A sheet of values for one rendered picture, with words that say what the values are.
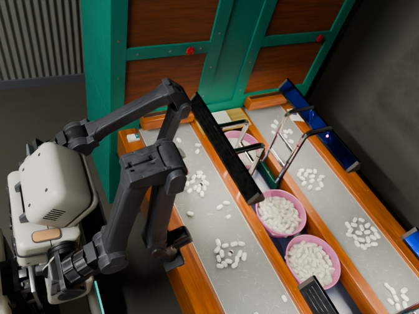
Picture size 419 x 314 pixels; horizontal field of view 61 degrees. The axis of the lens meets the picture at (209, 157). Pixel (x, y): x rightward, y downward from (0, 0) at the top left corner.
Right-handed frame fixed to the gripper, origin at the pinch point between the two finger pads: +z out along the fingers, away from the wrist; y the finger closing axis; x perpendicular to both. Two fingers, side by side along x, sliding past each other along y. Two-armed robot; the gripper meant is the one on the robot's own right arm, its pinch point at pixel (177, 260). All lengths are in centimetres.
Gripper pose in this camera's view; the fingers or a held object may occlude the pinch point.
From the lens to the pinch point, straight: 133.8
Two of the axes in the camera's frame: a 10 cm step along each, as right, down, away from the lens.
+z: 2.2, 4.8, 8.5
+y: -4.0, -7.5, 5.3
